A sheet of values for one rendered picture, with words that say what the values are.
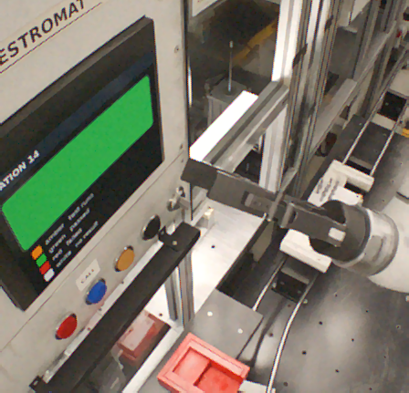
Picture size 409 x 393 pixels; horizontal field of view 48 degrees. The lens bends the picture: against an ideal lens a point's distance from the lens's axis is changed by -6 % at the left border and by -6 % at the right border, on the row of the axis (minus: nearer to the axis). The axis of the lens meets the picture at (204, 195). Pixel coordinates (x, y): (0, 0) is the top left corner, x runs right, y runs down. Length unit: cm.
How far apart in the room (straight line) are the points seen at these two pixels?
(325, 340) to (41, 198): 112
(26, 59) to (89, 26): 7
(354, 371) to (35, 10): 125
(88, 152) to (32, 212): 7
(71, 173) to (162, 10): 19
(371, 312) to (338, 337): 14
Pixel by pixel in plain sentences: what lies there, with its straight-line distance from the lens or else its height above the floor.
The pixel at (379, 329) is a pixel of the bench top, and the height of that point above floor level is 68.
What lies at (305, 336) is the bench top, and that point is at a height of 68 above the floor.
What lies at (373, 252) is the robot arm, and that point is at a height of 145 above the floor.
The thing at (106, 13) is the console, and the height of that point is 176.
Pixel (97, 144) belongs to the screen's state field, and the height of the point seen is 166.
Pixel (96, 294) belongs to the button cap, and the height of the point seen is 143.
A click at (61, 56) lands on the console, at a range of 41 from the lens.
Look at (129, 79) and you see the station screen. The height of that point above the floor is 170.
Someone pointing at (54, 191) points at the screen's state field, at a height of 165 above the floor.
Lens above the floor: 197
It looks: 51 degrees down
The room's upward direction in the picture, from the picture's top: straight up
